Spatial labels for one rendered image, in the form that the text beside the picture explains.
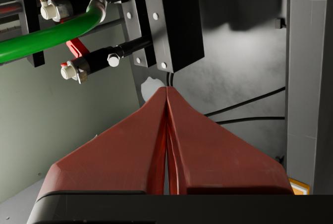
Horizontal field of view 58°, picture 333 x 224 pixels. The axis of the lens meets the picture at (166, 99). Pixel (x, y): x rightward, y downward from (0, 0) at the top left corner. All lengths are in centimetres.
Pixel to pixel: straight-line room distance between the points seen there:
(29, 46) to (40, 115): 51
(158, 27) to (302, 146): 26
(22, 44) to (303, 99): 31
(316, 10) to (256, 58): 22
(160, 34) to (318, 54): 22
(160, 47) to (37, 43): 28
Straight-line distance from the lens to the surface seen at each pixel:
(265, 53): 55
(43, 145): 76
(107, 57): 44
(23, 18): 57
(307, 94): 40
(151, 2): 46
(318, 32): 37
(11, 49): 23
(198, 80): 66
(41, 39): 23
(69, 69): 42
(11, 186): 77
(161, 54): 48
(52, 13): 40
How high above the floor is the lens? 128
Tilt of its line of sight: 36 degrees down
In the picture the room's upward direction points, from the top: 120 degrees counter-clockwise
